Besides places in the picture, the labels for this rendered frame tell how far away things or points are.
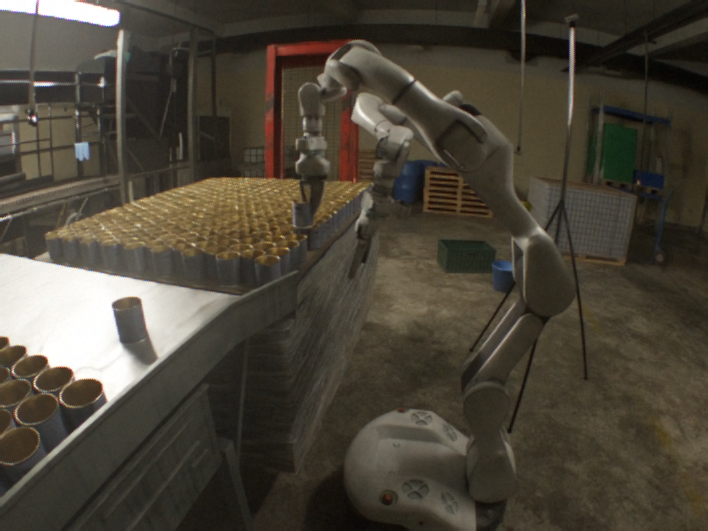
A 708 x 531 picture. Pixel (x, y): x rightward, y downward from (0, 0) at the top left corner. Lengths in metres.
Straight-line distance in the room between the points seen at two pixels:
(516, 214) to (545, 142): 9.12
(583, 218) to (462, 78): 5.40
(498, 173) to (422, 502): 1.05
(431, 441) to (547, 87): 9.39
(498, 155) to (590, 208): 4.81
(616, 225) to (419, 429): 4.87
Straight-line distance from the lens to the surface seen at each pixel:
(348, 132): 2.42
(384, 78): 0.83
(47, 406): 0.62
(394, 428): 1.65
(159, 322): 0.91
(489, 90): 9.99
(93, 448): 0.54
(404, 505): 1.39
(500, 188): 1.05
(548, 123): 10.20
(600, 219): 5.88
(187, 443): 0.76
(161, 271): 1.20
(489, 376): 1.26
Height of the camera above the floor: 1.47
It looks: 19 degrees down
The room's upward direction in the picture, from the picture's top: 2 degrees clockwise
